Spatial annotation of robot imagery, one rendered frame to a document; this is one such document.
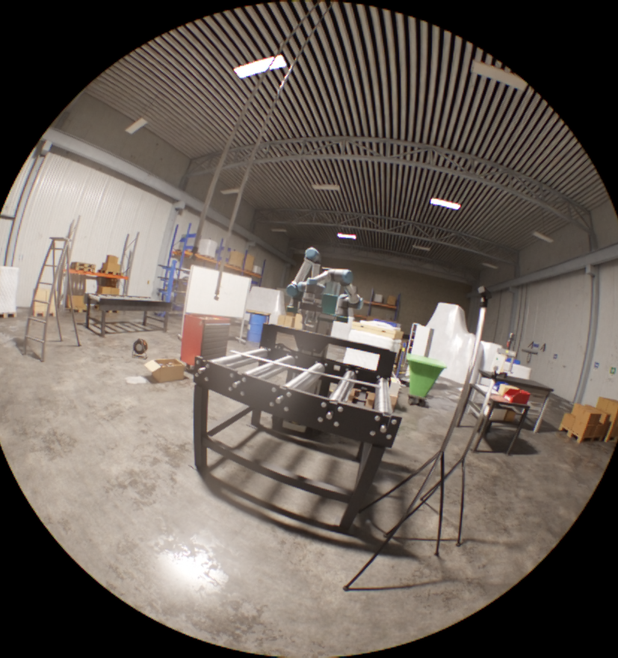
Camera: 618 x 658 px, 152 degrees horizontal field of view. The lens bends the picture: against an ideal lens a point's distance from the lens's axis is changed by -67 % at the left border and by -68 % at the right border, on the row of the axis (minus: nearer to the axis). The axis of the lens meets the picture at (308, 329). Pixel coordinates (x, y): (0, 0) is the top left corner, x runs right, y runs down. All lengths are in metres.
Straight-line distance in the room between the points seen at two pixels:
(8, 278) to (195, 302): 6.01
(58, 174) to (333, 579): 11.68
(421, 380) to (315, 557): 3.55
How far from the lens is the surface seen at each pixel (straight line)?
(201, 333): 3.70
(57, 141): 10.73
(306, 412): 1.31
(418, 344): 5.56
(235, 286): 6.68
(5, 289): 8.26
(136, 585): 1.53
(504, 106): 8.84
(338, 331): 10.26
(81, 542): 1.73
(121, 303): 6.13
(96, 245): 11.06
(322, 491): 1.58
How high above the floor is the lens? 1.39
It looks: 5 degrees down
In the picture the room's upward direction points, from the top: 11 degrees clockwise
